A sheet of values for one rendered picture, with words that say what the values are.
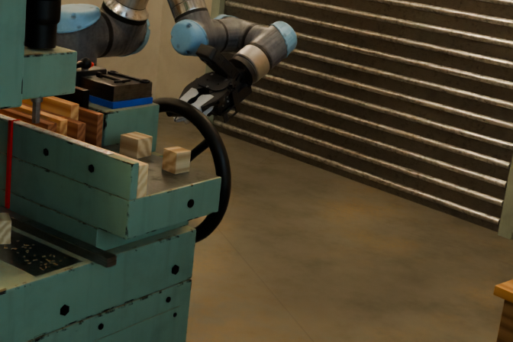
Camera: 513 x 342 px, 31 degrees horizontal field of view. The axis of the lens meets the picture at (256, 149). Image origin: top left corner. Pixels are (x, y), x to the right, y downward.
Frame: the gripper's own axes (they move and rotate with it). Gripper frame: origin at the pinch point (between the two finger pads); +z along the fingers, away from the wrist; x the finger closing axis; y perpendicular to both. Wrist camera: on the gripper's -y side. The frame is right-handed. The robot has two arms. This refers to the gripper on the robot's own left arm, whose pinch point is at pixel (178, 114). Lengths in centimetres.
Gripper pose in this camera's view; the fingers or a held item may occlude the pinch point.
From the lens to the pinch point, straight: 182.4
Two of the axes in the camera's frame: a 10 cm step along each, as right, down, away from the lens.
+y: 1.4, 7.6, 6.4
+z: -6.2, 5.7, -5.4
